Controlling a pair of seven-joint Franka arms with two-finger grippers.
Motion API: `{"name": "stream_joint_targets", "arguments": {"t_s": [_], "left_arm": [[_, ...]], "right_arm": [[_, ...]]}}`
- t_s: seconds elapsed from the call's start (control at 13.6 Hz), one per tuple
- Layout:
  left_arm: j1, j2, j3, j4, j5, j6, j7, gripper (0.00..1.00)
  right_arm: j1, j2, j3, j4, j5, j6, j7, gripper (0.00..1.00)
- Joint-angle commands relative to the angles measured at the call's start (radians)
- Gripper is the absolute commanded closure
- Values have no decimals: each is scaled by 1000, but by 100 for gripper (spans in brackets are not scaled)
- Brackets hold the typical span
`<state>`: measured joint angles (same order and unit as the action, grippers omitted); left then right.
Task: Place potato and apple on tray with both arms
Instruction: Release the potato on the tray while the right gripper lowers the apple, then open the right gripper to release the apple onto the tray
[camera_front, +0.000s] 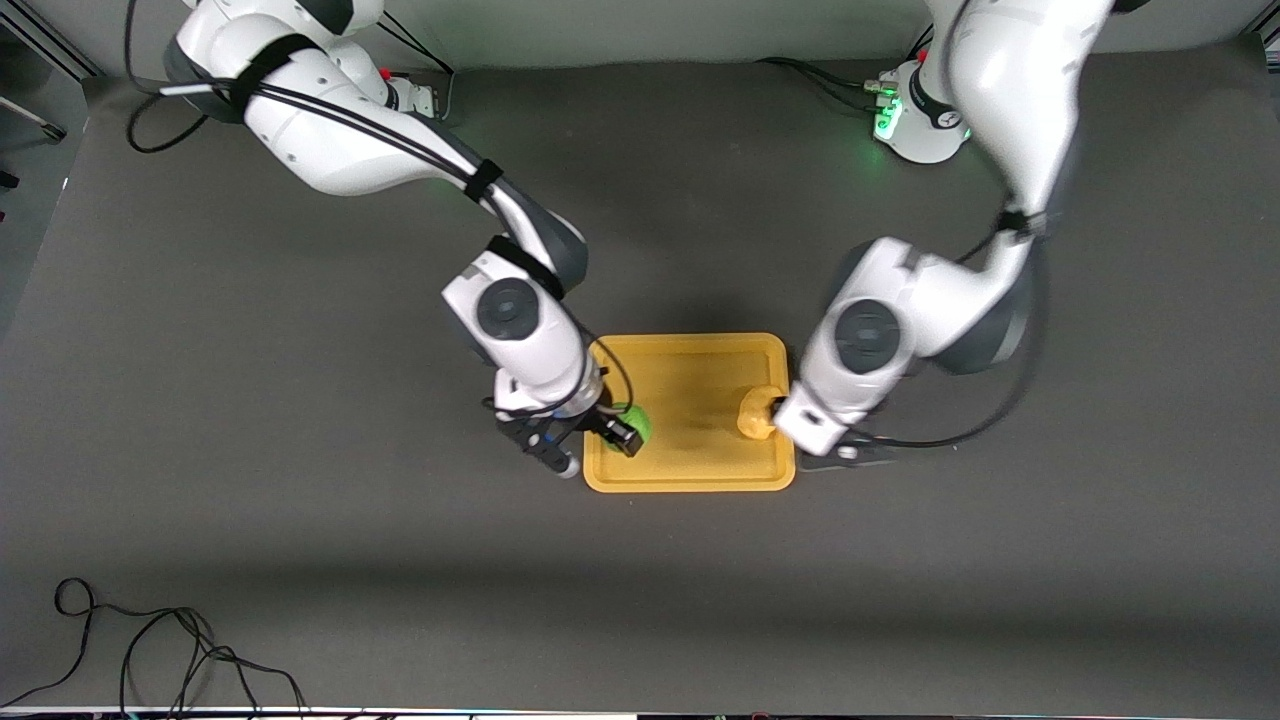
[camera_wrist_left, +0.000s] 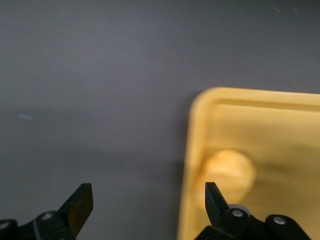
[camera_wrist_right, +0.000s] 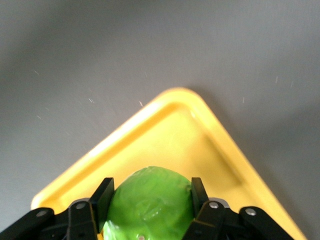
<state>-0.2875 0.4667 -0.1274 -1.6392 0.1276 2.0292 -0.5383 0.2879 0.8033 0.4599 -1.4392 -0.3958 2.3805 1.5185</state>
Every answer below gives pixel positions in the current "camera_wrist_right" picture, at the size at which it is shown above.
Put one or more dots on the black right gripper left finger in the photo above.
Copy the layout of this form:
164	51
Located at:
80	220

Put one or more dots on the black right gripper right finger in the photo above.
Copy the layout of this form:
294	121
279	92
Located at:
215	222

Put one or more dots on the green apple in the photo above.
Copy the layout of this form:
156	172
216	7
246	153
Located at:
150	200

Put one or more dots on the yellow plastic tray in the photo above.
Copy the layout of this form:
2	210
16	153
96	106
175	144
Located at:
175	135

